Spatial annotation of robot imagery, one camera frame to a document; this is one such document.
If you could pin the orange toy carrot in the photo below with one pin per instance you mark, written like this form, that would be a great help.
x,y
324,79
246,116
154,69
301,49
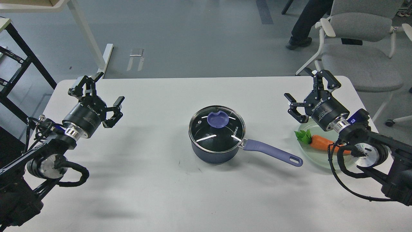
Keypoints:
x,y
313,142

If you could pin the black metal rack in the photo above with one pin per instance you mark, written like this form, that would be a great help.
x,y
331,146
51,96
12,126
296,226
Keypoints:
x,y
8,85

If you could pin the white table leg frame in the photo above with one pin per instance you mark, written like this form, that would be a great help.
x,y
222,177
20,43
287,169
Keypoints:
x,y
15,6

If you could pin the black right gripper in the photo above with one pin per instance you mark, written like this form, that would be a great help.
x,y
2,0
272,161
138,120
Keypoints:
x,y
326,111

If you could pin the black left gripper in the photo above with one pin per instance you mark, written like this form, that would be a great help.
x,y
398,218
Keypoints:
x,y
90,111

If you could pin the light green plate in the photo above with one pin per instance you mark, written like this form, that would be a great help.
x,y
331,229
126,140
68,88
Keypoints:
x,y
317,156

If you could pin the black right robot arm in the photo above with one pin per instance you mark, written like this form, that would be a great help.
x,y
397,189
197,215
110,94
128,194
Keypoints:
x,y
360,152

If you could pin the blue saucepan with purple handle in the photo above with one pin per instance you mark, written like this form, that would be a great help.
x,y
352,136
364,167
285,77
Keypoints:
x,y
247,145

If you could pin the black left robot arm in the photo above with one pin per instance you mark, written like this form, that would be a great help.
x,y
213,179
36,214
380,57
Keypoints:
x,y
26,180

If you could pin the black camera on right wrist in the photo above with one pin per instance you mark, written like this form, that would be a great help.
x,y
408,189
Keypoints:
x,y
360,117

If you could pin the person leg in black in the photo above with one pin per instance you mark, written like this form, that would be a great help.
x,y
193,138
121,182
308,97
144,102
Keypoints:
x,y
311,14

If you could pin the glass lid with purple knob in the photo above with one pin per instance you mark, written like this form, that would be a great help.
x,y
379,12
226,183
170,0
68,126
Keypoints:
x,y
216,129

